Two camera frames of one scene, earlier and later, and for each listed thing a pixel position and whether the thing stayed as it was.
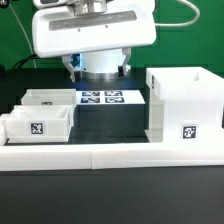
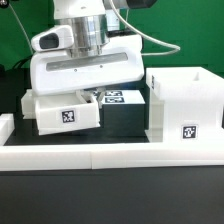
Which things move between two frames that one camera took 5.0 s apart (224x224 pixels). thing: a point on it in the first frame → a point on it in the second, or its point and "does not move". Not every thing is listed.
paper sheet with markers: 109,97 does not move
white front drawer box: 39,124 → 59,113
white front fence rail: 76,157 does not move
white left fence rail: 5,128 does not move
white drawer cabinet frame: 186,105 does not move
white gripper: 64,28 → 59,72
